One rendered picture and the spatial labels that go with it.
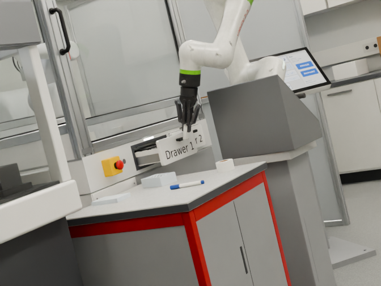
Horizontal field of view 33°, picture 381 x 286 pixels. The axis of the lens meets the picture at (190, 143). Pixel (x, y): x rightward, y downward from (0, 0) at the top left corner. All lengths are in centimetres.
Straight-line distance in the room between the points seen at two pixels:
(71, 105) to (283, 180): 97
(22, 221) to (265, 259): 96
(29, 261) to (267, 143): 118
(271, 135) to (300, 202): 33
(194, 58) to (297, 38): 169
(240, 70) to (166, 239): 117
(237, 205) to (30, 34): 93
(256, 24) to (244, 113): 171
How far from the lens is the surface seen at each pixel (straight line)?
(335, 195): 436
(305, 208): 286
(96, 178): 259
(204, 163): 328
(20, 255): 203
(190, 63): 269
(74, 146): 256
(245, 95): 275
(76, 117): 256
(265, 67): 292
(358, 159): 563
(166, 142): 275
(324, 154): 431
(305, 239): 284
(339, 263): 355
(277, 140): 271
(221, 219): 219
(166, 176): 253
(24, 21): 211
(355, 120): 557
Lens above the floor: 108
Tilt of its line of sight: 4 degrees down
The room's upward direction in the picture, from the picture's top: 14 degrees counter-clockwise
